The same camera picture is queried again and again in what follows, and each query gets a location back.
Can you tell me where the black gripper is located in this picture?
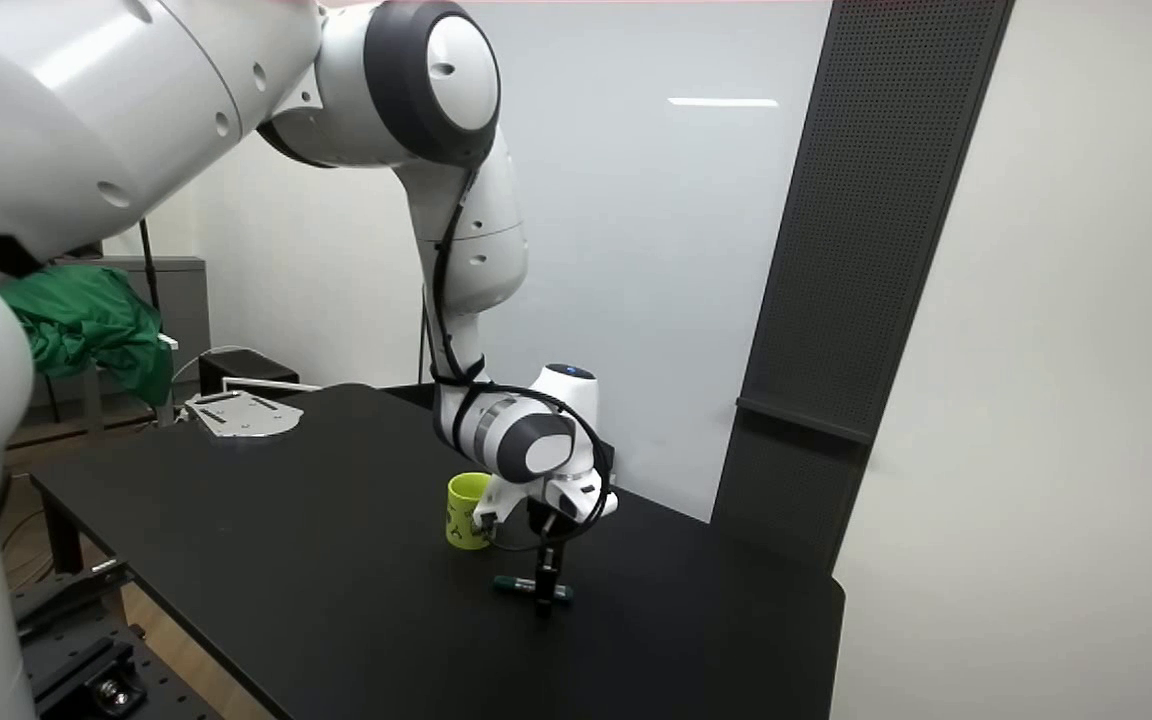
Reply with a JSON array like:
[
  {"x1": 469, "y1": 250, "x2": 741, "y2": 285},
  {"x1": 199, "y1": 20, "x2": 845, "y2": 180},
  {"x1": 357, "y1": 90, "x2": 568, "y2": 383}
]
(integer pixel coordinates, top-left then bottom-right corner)
[{"x1": 472, "y1": 467, "x2": 618, "y2": 609}]

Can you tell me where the green marker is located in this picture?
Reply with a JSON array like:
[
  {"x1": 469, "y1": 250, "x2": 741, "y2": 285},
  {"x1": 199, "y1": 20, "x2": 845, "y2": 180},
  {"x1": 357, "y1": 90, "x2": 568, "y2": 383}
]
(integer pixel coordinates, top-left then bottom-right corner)
[{"x1": 491, "y1": 577, "x2": 573, "y2": 601}]

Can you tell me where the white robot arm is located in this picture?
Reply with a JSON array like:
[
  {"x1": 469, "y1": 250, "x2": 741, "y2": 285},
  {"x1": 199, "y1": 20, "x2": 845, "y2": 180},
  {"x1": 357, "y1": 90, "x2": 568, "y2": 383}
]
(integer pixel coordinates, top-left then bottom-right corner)
[{"x1": 0, "y1": 0, "x2": 618, "y2": 720}]

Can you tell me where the yellow-green cup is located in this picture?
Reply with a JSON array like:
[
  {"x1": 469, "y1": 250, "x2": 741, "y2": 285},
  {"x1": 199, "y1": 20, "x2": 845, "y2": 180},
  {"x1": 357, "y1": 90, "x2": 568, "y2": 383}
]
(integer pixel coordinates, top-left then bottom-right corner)
[{"x1": 445, "y1": 471, "x2": 491, "y2": 551}]

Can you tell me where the black table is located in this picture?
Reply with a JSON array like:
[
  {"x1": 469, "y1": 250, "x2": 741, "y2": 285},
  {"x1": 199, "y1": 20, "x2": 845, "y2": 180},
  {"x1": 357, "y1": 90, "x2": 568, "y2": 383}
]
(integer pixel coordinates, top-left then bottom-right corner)
[{"x1": 34, "y1": 383, "x2": 845, "y2": 720}]

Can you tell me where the small black box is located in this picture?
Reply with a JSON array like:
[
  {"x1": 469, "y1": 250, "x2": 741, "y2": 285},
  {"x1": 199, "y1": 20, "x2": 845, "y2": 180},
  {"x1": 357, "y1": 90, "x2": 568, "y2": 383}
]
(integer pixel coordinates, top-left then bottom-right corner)
[{"x1": 199, "y1": 349, "x2": 301, "y2": 391}]

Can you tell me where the whiteboard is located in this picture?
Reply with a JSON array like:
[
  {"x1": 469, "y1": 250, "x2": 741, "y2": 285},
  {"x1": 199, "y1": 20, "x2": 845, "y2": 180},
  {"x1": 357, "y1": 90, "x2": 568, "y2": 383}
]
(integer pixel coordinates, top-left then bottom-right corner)
[{"x1": 188, "y1": 0, "x2": 831, "y2": 518}]

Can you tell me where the black perforated breadboard cart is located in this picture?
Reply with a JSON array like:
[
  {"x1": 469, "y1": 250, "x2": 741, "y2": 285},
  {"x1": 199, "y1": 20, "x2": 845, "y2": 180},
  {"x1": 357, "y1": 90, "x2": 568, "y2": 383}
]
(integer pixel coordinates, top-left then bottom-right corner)
[{"x1": 11, "y1": 559, "x2": 273, "y2": 720}]

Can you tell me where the green cloth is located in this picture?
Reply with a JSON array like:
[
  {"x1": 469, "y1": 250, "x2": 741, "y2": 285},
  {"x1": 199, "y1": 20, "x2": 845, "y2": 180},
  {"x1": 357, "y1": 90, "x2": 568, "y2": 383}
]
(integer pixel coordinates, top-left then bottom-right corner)
[{"x1": 0, "y1": 264, "x2": 171, "y2": 406}]

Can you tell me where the black vertical pillar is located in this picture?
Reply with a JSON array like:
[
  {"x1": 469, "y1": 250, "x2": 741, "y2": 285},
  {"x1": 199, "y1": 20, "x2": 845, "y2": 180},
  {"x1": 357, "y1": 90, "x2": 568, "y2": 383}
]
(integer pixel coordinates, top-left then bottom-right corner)
[{"x1": 713, "y1": 0, "x2": 1014, "y2": 572}]

